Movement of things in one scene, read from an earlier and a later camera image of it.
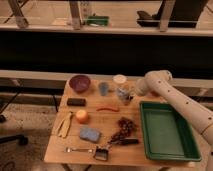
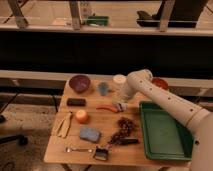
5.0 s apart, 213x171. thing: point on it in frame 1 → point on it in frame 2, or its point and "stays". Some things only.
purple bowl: x=79 y=83 stays
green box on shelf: x=98 y=20 stays
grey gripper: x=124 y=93 → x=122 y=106
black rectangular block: x=76 y=102 stays
